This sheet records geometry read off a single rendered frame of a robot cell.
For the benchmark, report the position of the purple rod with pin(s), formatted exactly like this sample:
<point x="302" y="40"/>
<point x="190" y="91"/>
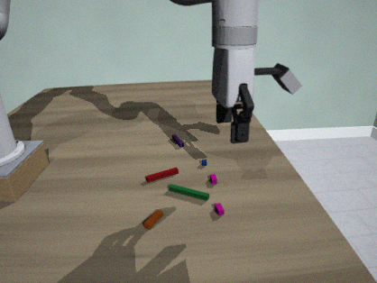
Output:
<point x="178" y="140"/>

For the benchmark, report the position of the red rod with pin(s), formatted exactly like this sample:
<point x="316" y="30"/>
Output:
<point x="162" y="174"/>

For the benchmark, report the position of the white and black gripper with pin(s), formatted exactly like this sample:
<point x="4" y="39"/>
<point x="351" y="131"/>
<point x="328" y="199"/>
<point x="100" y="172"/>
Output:
<point x="232" y="78"/>

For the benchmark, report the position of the magenta rod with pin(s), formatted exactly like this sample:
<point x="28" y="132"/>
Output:
<point x="219" y="209"/>
<point x="213" y="179"/>

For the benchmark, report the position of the orange rod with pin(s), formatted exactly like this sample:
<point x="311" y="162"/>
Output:
<point x="153" y="219"/>

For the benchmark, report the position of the green rod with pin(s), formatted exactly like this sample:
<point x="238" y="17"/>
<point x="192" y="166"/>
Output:
<point x="189" y="192"/>

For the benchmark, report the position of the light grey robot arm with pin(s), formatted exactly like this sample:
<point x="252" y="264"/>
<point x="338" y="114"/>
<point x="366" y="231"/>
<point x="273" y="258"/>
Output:
<point x="234" y="23"/>

